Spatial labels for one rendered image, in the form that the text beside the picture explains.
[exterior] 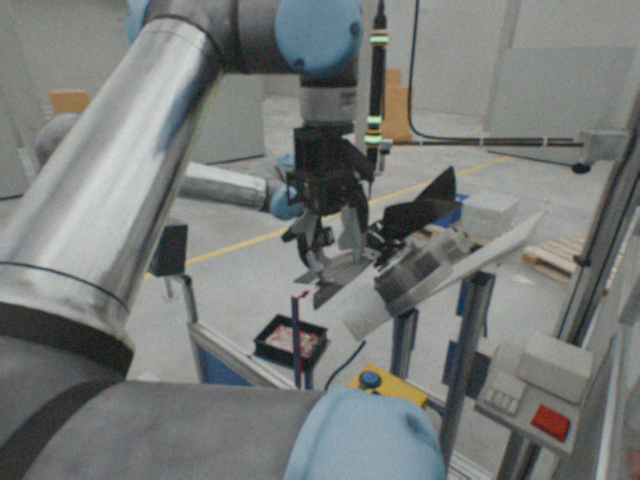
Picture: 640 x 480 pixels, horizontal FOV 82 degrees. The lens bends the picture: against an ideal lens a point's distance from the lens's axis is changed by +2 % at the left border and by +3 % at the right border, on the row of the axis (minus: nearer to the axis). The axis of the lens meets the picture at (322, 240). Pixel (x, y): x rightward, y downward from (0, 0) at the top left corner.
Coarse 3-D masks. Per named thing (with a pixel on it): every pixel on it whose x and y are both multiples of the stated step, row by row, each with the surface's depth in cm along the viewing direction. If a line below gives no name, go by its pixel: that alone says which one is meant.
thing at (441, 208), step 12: (396, 204) 95; (408, 204) 97; (420, 204) 98; (432, 204) 99; (444, 204) 100; (456, 204) 100; (384, 216) 109; (396, 216) 108; (408, 216) 108; (420, 216) 107; (432, 216) 107; (408, 228) 116; (420, 228) 115
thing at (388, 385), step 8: (368, 368) 91; (376, 368) 91; (360, 376) 88; (384, 376) 88; (392, 376) 88; (352, 384) 86; (376, 384) 86; (384, 384) 86; (392, 384) 86; (400, 384) 86; (408, 384) 86; (368, 392) 84; (384, 392) 84; (392, 392) 84; (400, 392) 84; (408, 392) 84; (416, 392) 84; (408, 400) 82; (416, 400) 82; (424, 400) 83; (424, 408) 84
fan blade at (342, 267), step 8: (336, 256) 121; (344, 256) 119; (336, 264) 114; (344, 264) 113; (352, 264) 114; (360, 264) 113; (368, 264) 114; (328, 272) 110; (336, 272) 109; (344, 272) 108; (352, 272) 108; (360, 272) 108; (296, 280) 113; (304, 280) 110; (312, 280) 107; (320, 280) 106; (336, 280) 103; (344, 280) 103; (352, 280) 102
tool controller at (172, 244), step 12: (168, 216) 137; (168, 228) 126; (180, 228) 130; (168, 240) 128; (180, 240) 131; (156, 252) 127; (168, 252) 129; (180, 252) 133; (156, 264) 127; (168, 264) 130; (180, 264) 134; (156, 276) 128
